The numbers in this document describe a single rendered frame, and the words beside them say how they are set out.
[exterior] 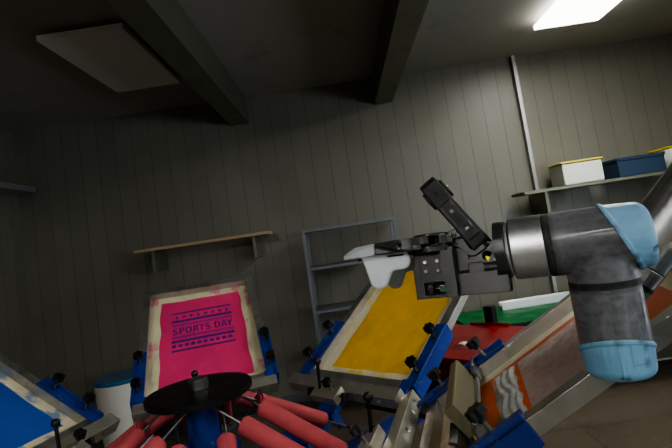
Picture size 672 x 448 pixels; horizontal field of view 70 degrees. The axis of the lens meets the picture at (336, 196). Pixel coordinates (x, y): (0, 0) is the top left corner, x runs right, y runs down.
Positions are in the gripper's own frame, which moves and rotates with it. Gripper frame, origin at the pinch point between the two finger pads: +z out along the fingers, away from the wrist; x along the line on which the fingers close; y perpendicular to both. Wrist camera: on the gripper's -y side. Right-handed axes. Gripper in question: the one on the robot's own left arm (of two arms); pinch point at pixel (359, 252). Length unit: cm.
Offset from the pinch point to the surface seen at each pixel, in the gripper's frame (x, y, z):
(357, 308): 154, 11, 68
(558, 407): 41, 30, -20
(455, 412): 50, 33, 2
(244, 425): 50, 37, 59
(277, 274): 396, -27, 265
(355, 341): 139, 25, 64
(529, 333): 95, 21, -12
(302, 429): 65, 42, 50
